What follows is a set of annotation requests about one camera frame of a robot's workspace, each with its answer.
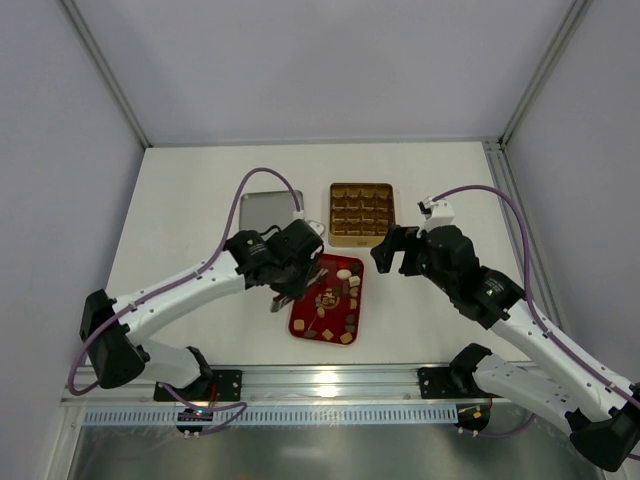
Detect white oval chocolate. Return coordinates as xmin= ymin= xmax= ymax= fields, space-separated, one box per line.
xmin=336 ymin=269 xmax=351 ymax=280

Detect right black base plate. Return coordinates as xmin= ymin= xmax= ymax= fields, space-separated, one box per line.
xmin=417 ymin=366 xmax=458 ymax=400

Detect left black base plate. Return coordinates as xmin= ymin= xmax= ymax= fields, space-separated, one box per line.
xmin=176 ymin=369 xmax=243 ymax=403

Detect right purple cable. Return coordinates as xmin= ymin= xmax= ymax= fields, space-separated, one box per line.
xmin=432 ymin=184 xmax=640 ymax=396

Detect purple cable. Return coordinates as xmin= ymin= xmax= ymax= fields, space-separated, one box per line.
xmin=432 ymin=184 xmax=640 ymax=396
xmin=66 ymin=167 xmax=306 ymax=396

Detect aluminium front rail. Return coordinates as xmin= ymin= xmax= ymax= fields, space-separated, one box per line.
xmin=60 ymin=364 xmax=502 ymax=429

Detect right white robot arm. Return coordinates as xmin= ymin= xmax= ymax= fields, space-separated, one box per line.
xmin=371 ymin=225 xmax=639 ymax=472

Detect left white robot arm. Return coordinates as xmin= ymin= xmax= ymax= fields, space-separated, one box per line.
xmin=79 ymin=219 xmax=324 ymax=401

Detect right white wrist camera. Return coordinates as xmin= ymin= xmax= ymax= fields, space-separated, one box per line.
xmin=418 ymin=197 xmax=455 ymax=233

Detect silver tin lid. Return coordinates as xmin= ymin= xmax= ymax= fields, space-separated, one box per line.
xmin=238 ymin=190 xmax=296 ymax=235

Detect metal tongs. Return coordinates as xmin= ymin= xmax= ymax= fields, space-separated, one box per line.
xmin=269 ymin=269 xmax=328 ymax=313

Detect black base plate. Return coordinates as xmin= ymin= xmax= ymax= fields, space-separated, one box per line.
xmin=417 ymin=366 xmax=458 ymax=400
xmin=176 ymin=369 xmax=243 ymax=403

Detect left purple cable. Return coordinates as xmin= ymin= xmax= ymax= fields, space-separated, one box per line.
xmin=66 ymin=167 xmax=306 ymax=396

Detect red tray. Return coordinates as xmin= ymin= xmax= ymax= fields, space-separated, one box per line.
xmin=288 ymin=254 xmax=365 ymax=346

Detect gold chocolate box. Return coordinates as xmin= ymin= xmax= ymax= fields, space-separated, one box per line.
xmin=328 ymin=183 xmax=396 ymax=248

